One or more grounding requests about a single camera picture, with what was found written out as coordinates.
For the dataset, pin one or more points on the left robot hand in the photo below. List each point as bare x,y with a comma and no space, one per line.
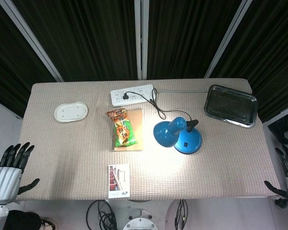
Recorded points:
4,178

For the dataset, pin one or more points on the robot base metal column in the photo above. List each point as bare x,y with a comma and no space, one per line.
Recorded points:
140,221

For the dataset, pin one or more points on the blue desk lamp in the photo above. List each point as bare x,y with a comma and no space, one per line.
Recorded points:
180,135

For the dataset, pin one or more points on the black cloth object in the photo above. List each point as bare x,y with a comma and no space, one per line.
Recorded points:
24,220

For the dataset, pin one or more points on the beige waffle tablecloth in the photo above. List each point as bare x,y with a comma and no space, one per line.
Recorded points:
86,155

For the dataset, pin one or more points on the metal rectangular tray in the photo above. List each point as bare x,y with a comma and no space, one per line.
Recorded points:
230,105

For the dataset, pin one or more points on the white oval plastic dish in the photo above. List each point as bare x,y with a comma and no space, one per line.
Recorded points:
70,111

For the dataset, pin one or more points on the photo postcard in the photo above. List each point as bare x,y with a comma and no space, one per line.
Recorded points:
118,180

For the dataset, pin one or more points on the green orange snack bag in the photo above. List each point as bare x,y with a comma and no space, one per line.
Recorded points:
122,129

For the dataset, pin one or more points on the brown spiral notebook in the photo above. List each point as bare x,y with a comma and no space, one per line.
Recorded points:
138,127

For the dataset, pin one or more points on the white power strip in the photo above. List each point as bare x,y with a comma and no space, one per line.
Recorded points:
132,95

